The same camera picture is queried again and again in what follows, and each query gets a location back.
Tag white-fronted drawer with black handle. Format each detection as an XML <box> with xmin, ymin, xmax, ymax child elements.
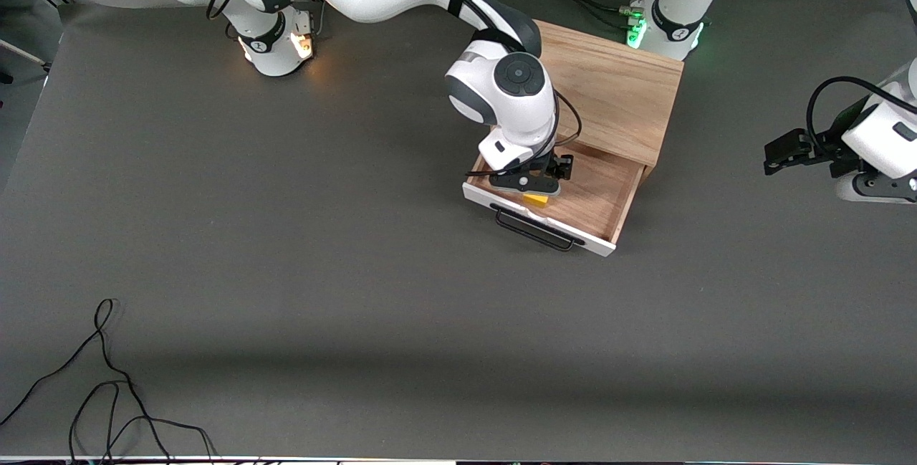
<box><xmin>462</xmin><ymin>138</ymin><xmax>646</xmax><ymax>258</ymax></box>

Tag wooden drawer cabinet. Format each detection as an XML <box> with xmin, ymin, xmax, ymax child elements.
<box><xmin>532</xmin><ymin>19</ymin><xmax>685</xmax><ymax>181</ymax></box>

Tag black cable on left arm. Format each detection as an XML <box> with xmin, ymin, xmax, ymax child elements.
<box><xmin>805</xmin><ymin>76</ymin><xmax>917</xmax><ymax>159</ymax></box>

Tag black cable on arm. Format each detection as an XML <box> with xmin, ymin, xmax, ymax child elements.
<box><xmin>203</xmin><ymin>0</ymin><xmax>583</xmax><ymax>180</ymax></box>
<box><xmin>805</xmin><ymin>76</ymin><xmax>917</xmax><ymax>159</ymax></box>

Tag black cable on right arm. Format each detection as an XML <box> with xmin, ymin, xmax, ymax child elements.
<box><xmin>203</xmin><ymin>0</ymin><xmax>583</xmax><ymax>180</ymax></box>

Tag black cables at right arm base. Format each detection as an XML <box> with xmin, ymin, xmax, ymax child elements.
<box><xmin>226</xmin><ymin>0</ymin><xmax>327</xmax><ymax>40</ymax></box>

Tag loose black cable on table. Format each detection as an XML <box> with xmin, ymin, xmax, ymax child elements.
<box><xmin>0</xmin><ymin>298</ymin><xmax>217</xmax><ymax>465</ymax></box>

